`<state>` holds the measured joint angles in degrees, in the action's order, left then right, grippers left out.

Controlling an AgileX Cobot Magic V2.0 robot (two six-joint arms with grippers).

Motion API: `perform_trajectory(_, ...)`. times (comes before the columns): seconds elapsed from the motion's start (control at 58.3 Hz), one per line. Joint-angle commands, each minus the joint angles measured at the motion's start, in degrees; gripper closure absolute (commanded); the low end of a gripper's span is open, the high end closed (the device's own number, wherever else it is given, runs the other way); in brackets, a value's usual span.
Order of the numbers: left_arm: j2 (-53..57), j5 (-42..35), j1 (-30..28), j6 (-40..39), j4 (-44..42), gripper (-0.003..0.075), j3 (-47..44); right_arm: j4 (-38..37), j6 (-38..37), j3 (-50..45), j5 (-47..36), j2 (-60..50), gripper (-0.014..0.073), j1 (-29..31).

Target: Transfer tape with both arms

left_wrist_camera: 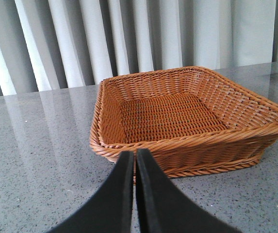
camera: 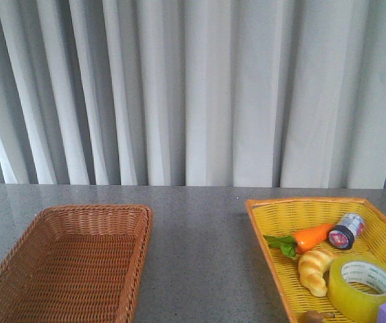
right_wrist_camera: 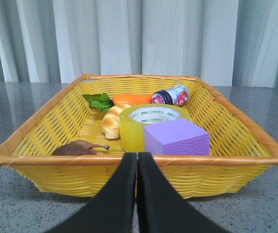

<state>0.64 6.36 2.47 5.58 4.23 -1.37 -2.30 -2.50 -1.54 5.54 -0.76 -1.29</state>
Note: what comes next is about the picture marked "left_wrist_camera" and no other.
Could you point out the grey pleated curtain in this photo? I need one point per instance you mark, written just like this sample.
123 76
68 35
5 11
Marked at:
54 44

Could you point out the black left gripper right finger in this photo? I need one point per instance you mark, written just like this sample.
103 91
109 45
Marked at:
163 208

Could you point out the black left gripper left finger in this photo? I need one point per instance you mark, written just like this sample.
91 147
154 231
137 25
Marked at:
109 209

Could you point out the brown wicker basket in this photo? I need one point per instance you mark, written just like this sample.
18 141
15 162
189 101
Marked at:
193 120

